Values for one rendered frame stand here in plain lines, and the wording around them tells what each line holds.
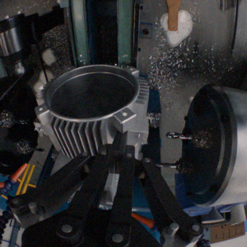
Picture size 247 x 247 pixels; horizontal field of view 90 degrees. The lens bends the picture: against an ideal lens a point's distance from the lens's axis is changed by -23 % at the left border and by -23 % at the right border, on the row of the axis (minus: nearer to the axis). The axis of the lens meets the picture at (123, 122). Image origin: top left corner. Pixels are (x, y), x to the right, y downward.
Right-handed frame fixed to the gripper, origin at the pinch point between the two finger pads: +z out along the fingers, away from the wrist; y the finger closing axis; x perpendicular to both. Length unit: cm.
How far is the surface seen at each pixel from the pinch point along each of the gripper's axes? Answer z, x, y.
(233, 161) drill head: -1.8, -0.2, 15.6
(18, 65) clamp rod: 4.0, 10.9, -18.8
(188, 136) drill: 5.5, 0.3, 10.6
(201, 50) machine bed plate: 25.2, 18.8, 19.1
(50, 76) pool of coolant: 31.0, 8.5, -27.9
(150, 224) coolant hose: -2.1, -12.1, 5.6
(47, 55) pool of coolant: 27.0, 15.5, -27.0
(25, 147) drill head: 9.7, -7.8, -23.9
